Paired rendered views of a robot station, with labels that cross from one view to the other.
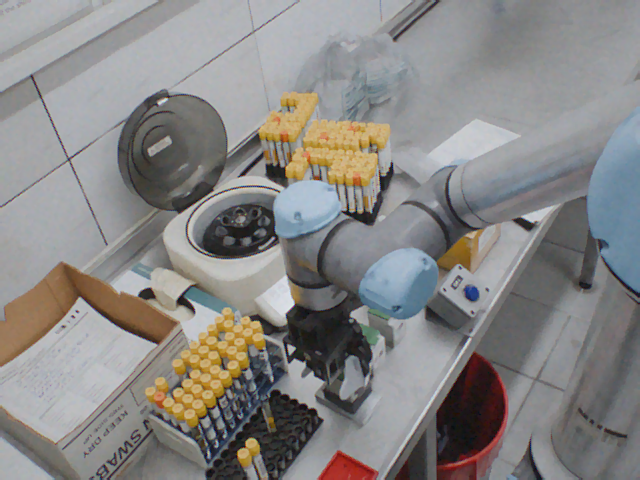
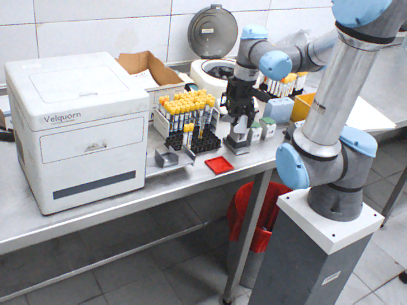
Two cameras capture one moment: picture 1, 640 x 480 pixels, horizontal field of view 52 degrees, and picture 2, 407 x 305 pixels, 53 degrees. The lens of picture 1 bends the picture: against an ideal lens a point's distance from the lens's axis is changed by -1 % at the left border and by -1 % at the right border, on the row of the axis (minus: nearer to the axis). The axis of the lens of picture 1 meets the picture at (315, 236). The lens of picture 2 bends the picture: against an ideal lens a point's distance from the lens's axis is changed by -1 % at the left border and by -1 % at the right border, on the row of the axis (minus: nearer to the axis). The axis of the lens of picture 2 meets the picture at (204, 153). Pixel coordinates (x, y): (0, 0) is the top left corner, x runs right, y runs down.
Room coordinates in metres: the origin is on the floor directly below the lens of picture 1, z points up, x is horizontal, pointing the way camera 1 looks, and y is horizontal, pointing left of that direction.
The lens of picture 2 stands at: (-0.55, -0.13, 1.64)
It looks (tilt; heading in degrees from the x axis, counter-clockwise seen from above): 35 degrees down; 11
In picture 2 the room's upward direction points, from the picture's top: 10 degrees clockwise
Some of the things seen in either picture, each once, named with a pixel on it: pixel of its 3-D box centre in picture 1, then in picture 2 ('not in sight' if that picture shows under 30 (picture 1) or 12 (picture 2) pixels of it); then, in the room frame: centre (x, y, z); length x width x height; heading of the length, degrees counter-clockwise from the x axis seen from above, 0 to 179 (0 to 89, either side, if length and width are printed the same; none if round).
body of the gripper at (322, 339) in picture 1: (322, 326); (240, 94); (0.58, 0.01, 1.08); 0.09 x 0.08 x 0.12; 137
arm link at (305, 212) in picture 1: (312, 234); (252, 46); (0.58, 0.00, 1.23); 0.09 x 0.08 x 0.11; 40
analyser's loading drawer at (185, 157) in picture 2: not in sight; (159, 161); (0.35, 0.17, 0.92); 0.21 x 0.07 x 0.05; 139
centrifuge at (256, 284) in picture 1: (253, 247); (225, 84); (0.91, 0.12, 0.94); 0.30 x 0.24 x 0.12; 40
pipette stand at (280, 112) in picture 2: not in sight; (277, 112); (0.82, -0.11, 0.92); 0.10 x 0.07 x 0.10; 134
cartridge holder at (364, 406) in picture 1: (348, 393); (236, 142); (0.60, -0.01, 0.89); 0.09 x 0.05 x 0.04; 47
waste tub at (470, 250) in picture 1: (453, 225); (315, 112); (0.90, -0.25, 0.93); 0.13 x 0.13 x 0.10; 48
